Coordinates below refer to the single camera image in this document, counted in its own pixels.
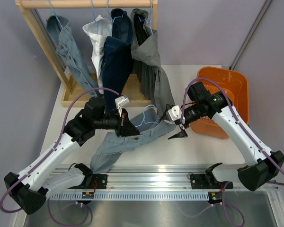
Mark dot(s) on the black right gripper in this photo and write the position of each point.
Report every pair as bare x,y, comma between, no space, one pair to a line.
182,134

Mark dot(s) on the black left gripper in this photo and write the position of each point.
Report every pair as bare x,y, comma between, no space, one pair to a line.
127,128

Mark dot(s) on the light blue denim skirt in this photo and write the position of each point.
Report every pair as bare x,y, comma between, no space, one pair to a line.
113,146

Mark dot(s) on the light blue skirt hanger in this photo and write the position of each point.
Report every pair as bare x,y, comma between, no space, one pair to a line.
144,116

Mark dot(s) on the grey pleated skirt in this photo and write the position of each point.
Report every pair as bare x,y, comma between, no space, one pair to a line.
154,82

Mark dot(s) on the light blue grey-skirt hanger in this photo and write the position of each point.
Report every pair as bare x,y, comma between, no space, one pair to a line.
148,20

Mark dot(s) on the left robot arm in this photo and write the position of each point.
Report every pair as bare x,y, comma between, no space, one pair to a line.
33,186

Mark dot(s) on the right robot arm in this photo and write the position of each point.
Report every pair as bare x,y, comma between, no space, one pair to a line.
261,163

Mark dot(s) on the light blue jacket hanger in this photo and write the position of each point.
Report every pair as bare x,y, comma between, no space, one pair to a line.
55,14

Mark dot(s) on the light blue shirt hanger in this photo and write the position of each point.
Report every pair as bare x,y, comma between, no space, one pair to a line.
94,11

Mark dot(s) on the dark blue denim garment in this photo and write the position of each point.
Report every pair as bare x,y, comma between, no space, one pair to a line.
117,64

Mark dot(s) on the wooden clothes rack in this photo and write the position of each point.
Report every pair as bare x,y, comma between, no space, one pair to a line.
28,10

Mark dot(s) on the orange plastic basket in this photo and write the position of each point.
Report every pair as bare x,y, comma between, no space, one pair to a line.
236,87

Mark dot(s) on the white shirt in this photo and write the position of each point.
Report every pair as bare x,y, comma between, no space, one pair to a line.
97,41

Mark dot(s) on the light denim jacket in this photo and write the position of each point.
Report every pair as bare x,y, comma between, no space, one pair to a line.
59,30

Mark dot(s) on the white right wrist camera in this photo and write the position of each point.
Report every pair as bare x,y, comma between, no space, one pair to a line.
174,114

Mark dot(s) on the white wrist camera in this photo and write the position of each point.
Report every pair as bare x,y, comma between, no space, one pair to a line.
121,102
174,114

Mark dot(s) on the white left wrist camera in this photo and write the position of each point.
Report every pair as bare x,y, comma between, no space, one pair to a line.
121,102

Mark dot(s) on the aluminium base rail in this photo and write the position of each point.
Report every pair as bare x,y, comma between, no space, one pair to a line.
154,185

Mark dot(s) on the aluminium corner post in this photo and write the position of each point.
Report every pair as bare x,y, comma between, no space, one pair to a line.
259,18

